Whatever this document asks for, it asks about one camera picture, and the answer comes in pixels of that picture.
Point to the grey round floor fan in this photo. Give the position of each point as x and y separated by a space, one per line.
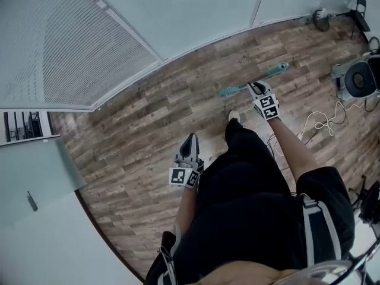
359 79

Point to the black office chair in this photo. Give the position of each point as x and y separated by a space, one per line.
371 200

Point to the white window blinds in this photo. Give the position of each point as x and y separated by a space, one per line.
68 46

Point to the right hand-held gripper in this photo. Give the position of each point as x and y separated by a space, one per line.
267 107

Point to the person's left white shoe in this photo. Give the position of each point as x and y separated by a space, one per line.
234 115

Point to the silver head mount frame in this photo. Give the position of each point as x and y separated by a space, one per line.
326 273

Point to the person's right forearm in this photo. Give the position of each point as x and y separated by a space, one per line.
291 147

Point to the person's left forearm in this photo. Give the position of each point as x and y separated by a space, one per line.
185 209

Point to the person's black trousers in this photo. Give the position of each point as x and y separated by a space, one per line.
243 141

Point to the frosted glass door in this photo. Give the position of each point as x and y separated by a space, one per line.
35 171

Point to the black folding chair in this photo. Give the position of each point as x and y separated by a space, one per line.
360 16

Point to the person's black shirt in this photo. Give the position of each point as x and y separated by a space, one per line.
252 227

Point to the teal broom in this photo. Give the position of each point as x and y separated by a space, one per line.
233 91

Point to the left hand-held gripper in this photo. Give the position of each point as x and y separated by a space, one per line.
179 177

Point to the person's head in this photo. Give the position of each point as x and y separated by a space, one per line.
252 275

